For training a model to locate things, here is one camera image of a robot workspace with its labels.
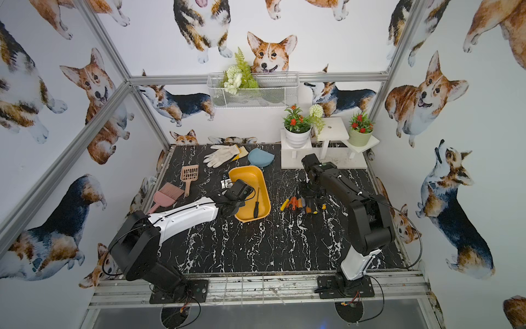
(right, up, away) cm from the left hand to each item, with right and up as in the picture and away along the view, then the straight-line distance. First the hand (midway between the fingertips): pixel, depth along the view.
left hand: (236, 192), depth 90 cm
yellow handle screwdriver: (+23, -5, +8) cm, 24 cm away
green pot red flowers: (+56, +28, +3) cm, 62 cm away
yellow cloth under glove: (-2, +19, +28) cm, 34 cm away
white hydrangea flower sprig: (+35, +35, -1) cm, 49 cm away
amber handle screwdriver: (+28, -6, +4) cm, 29 cm away
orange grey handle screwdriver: (+24, -6, +6) cm, 25 cm away
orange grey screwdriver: (+26, -5, +5) cm, 27 cm away
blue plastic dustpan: (+8, +15, +27) cm, 32 cm away
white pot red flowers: (+26, +28, -2) cm, 38 cm away
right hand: (+31, 0, +1) cm, 31 cm away
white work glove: (-13, +17, +24) cm, 32 cm away
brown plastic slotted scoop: (-29, +7, +20) cm, 36 cm away
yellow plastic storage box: (+7, +6, +8) cm, 12 cm away
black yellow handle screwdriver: (+32, -8, +3) cm, 33 cm away
